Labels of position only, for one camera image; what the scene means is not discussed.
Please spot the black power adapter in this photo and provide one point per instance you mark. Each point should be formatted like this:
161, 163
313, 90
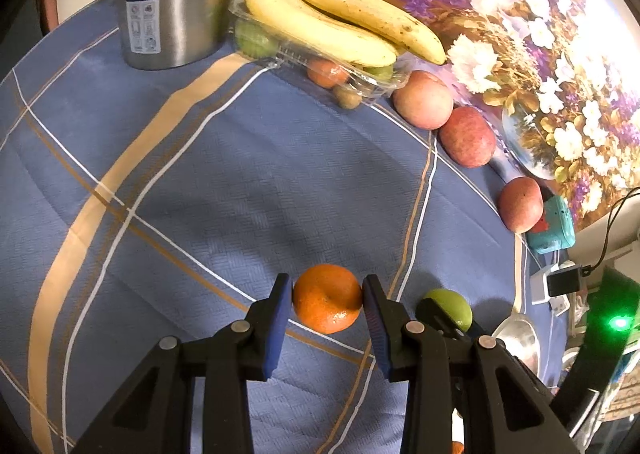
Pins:
564, 281

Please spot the upper yellow banana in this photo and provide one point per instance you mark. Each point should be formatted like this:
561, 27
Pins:
389, 22

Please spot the red apple middle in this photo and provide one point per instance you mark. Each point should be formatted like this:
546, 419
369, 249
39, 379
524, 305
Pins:
467, 138

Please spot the yellow banana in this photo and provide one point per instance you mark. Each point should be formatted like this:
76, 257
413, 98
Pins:
298, 20
389, 22

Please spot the red apple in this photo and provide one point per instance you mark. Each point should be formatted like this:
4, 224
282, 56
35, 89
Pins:
467, 138
520, 204

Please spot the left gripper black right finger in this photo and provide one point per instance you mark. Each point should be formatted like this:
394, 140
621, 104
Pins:
505, 408

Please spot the floral painting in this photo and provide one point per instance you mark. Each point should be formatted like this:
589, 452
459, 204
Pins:
563, 78

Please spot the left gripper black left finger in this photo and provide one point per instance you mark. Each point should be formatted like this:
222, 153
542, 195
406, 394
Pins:
151, 411

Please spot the orange tangerine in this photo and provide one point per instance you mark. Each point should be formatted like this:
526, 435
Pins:
327, 298
457, 447

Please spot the blue plaid tablecloth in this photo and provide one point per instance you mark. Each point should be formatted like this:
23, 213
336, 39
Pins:
138, 205

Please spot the teal tin box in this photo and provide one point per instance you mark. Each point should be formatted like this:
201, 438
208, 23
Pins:
555, 229

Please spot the large stainless steel basin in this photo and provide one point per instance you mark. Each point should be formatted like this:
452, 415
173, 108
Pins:
520, 338

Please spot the white power strip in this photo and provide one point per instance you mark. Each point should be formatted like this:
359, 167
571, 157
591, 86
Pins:
538, 285

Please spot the lower yellow banana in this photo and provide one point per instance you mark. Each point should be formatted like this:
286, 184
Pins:
298, 20

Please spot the clear plastic fruit tray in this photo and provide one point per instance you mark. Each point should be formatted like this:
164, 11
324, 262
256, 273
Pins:
349, 85

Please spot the red apple right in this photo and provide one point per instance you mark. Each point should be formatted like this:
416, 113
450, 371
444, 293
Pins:
520, 204

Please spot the pale pink apple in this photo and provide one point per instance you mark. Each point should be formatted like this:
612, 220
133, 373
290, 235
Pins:
424, 101

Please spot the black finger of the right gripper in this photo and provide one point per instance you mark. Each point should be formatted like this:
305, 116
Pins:
429, 313

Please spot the round green fruit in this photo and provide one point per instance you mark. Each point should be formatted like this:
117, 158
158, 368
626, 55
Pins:
454, 305

